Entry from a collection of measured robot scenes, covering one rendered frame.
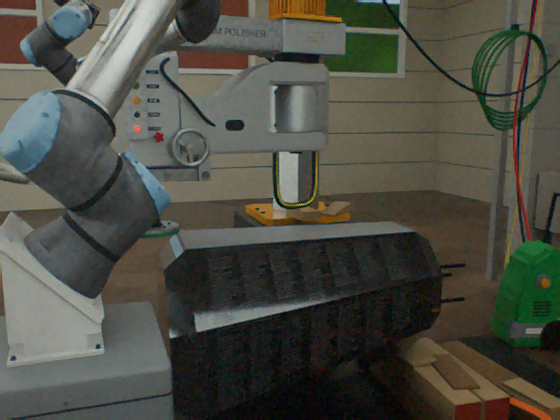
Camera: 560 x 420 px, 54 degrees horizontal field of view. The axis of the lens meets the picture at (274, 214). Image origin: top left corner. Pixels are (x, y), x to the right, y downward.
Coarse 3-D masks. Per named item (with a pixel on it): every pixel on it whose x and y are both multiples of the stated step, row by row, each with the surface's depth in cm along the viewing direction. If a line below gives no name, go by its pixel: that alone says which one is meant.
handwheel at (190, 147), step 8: (192, 128) 207; (176, 136) 204; (200, 136) 209; (176, 144) 205; (184, 144) 206; (192, 144) 207; (208, 144) 210; (176, 152) 205; (192, 152) 207; (208, 152) 211; (176, 160) 206; (192, 160) 209; (200, 160) 210
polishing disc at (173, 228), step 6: (162, 222) 228; (174, 222) 228; (150, 228) 217; (156, 228) 217; (162, 228) 217; (168, 228) 217; (174, 228) 218; (144, 234) 212; (150, 234) 212; (156, 234) 212; (162, 234) 213; (168, 234) 215
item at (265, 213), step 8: (248, 208) 323; (256, 208) 315; (264, 208) 320; (272, 208) 320; (320, 208) 320; (256, 216) 307; (264, 216) 295; (272, 216) 295; (280, 216) 295; (288, 216) 295; (320, 216) 296; (328, 216) 297; (336, 216) 299; (344, 216) 300; (272, 224) 289; (280, 224) 290; (288, 224) 291; (296, 224) 293
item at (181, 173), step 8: (168, 168) 226; (176, 168) 228; (184, 168) 218; (192, 168) 220; (160, 176) 214; (168, 176) 215; (176, 176) 217; (184, 176) 219; (192, 176) 220; (208, 176) 219; (24, 184) 193; (32, 184) 194
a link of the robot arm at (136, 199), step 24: (120, 168) 110; (144, 168) 112; (120, 192) 109; (144, 192) 112; (72, 216) 111; (96, 216) 110; (120, 216) 111; (144, 216) 114; (96, 240) 110; (120, 240) 113
